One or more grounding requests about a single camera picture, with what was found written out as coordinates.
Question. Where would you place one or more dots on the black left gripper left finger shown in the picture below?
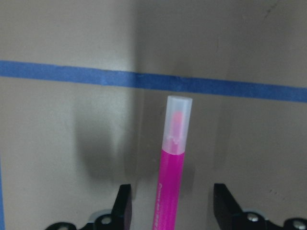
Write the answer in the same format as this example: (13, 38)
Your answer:
(122, 209)

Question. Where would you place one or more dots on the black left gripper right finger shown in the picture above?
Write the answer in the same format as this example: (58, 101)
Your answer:
(227, 211)

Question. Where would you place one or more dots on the pink highlighter pen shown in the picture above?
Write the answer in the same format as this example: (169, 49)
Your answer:
(173, 148)

